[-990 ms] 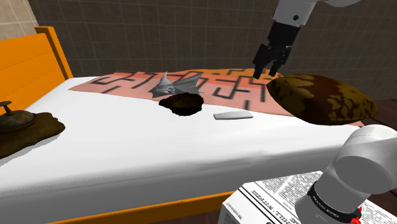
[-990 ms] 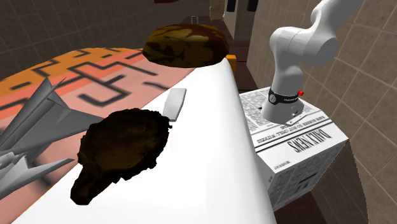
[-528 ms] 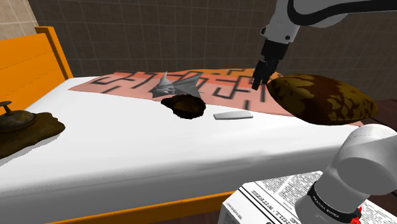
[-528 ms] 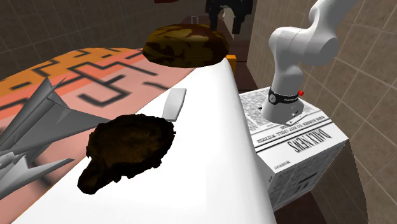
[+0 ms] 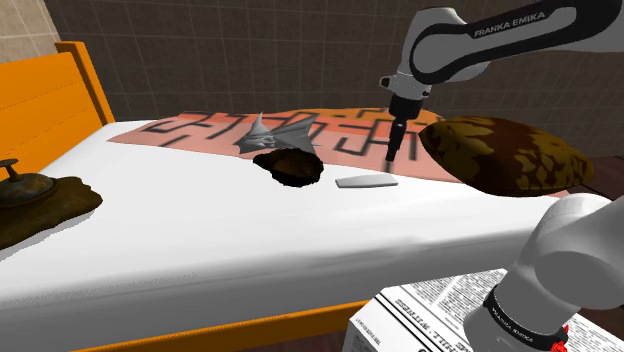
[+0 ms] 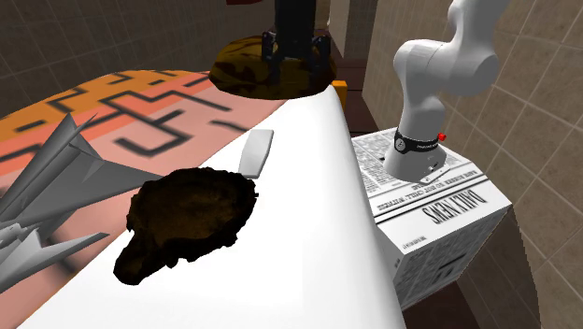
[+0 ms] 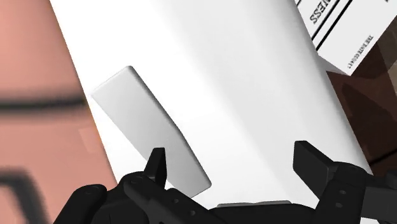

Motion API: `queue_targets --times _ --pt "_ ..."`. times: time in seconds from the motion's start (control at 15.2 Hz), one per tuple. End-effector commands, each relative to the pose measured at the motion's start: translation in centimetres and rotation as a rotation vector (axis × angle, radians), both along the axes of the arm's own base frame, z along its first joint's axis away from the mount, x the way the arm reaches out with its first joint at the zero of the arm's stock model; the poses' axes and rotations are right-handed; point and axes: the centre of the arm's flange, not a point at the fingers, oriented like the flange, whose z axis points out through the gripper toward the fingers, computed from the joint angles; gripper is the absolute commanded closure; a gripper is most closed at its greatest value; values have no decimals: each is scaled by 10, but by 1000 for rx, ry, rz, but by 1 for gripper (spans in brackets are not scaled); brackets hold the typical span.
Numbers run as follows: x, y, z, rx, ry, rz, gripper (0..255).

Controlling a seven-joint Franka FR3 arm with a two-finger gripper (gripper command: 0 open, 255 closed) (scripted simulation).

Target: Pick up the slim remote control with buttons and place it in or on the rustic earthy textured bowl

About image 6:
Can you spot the white flat remote control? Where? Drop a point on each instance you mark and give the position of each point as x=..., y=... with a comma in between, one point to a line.
x=256, y=152

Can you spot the bed with patterned cover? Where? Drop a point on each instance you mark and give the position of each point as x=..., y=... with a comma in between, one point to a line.
x=296, y=237

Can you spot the small orange block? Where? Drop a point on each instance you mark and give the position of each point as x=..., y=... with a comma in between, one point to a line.
x=339, y=91

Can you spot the newspaper patterned robot stand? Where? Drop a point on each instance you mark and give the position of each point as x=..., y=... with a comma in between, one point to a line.
x=437, y=228

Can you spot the dark brown rough lump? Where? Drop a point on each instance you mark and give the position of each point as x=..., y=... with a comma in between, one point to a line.
x=186, y=218

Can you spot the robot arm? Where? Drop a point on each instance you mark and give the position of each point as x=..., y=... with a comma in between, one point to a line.
x=421, y=91

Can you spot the grey spiky figure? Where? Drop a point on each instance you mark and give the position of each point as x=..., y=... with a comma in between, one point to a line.
x=54, y=168

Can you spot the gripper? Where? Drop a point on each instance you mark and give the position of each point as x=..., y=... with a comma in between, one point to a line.
x=294, y=27

